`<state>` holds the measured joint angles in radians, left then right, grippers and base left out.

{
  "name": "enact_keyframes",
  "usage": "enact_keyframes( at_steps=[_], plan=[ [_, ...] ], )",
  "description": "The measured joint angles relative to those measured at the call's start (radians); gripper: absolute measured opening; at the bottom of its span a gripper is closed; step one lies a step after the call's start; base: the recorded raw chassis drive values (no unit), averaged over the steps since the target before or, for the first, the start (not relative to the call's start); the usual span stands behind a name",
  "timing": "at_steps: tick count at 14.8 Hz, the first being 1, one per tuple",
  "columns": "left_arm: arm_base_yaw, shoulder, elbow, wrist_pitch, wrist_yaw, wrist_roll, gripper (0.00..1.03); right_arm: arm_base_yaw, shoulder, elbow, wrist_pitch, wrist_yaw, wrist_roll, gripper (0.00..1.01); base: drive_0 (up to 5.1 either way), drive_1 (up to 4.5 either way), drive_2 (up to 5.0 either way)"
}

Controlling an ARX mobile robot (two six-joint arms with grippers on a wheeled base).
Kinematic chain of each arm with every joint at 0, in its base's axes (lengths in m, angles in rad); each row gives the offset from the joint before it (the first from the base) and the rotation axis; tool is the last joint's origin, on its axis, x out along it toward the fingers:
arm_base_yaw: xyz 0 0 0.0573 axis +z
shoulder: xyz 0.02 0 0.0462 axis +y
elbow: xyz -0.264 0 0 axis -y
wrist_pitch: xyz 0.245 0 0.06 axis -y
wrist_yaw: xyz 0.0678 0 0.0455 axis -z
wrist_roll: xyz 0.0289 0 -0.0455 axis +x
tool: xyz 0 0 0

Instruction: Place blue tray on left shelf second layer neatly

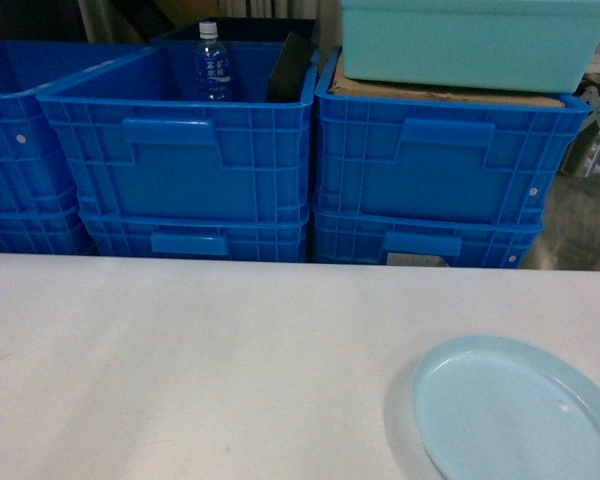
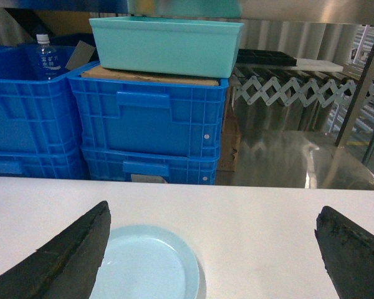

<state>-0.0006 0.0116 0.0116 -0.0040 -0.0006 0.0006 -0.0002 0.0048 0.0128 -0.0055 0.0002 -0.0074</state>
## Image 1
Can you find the light blue oval tray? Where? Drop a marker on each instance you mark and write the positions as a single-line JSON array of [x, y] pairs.
[[495, 408]]

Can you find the blue crate lower right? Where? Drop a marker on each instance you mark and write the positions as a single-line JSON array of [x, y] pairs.
[[375, 240]]

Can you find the blue crate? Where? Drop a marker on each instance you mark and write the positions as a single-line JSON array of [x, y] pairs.
[[35, 177], [163, 237], [142, 143], [438, 160], [61, 233], [375, 240]]

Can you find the black flat box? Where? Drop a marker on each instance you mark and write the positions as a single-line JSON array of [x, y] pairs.
[[286, 79]]

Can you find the blue crate upper middle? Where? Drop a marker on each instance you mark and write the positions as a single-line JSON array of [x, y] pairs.
[[142, 143]]

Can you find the blue crate lower middle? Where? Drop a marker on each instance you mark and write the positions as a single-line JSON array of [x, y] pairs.
[[163, 237]]

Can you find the clear water bottle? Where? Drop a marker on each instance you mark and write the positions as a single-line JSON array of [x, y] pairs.
[[212, 65]]

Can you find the blue crate upper right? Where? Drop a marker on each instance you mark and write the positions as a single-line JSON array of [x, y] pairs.
[[438, 160]]

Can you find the blue crate lower left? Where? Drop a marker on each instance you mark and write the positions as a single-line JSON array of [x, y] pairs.
[[61, 233]]

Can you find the blue crate upper left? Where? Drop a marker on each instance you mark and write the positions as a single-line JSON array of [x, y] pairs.
[[35, 177]]

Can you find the teal plastic tub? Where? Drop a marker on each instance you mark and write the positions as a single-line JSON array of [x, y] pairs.
[[529, 46]]

